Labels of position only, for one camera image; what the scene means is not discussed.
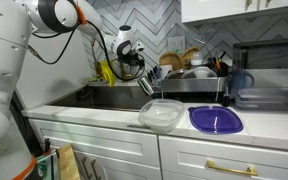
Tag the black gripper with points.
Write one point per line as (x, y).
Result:
(130, 58)

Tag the clear plastic bowl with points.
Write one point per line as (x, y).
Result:
(160, 116)

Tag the purple plastic lid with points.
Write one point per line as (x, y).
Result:
(215, 120)

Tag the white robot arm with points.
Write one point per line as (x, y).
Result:
(4, 83)

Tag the clear glass bowl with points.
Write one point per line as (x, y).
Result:
(199, 72)

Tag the stainless steel cup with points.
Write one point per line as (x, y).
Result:
(146, 85)

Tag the yellow rubber gloves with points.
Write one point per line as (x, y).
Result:
(107, 73)

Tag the white mug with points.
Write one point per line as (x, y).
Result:
(165, 71)

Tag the stainless steel sink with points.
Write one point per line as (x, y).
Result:
(117, 98)

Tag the wooden cutting board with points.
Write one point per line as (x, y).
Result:
(170, 60)

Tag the brass pull-down faucet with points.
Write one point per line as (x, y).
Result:
(97, 68)

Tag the steel dish rack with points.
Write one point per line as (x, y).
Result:
(190, 85)

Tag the clear baby bottle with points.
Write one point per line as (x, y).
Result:
(196, 59)

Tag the white lower cabinets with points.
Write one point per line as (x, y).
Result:
(134, 150)

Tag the black utensil holder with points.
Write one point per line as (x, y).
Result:
(221, 68)

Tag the small dark bottle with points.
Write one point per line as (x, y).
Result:
(226, 99)

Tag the white upper cabinet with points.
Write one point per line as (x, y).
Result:
(224, 10)

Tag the light wooden board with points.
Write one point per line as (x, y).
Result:
(68, 165)

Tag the black countertop appliance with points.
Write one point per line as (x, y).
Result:
(270, 53)

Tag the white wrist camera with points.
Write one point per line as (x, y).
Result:
(139, 46)

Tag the white wall outlet plate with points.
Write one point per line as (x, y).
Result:
(176, 44)

